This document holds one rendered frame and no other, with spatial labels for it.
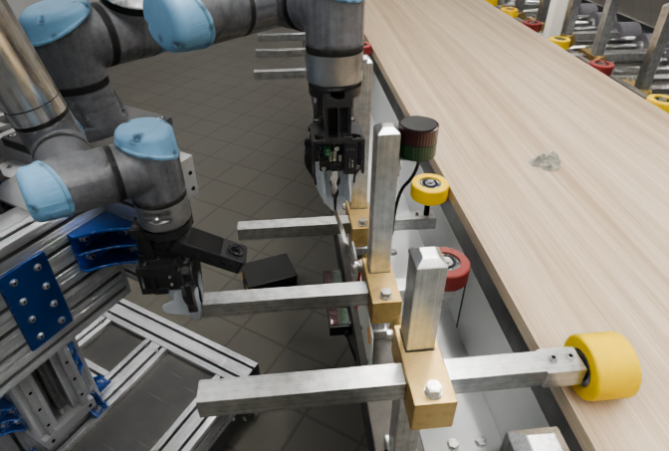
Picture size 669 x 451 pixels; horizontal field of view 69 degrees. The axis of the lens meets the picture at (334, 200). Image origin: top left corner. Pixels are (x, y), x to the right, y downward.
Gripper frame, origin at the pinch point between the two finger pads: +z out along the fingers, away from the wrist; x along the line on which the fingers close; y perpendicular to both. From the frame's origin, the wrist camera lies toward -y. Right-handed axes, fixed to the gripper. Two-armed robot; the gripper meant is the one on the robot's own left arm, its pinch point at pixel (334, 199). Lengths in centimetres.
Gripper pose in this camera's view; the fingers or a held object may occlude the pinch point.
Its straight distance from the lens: 77.8
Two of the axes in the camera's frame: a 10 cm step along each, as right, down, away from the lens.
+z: 0.1, 8.5, 5.3
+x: 10.0, -0.5, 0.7
